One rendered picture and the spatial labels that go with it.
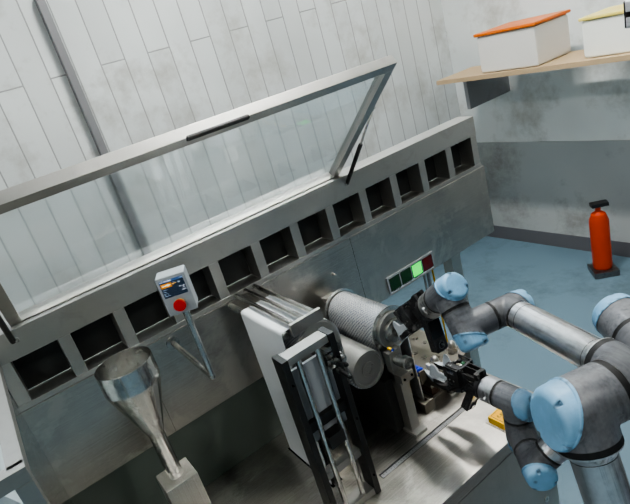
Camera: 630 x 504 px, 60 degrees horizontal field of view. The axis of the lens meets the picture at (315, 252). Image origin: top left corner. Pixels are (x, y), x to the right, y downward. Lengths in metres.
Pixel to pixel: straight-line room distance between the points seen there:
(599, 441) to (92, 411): 1.26
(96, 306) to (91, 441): 0.39
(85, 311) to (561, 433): 1.18
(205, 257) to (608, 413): 1.12
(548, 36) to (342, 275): 2.48
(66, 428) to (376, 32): 3.55
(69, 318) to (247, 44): 2.56
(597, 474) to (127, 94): 2.97
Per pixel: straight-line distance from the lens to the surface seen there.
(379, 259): 2.04
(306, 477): 1.82
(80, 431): 1.71
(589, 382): 1.09
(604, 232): 4.31
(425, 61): 4.77
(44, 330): 1.59
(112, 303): 1.61
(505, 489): 1.91
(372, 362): 1.68
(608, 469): 1.15
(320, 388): 1.45
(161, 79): 3.49
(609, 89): 4.33
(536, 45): 3.86
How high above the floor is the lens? 2.12
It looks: 21 degrees down
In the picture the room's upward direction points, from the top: 17 degrees counter-clockwise
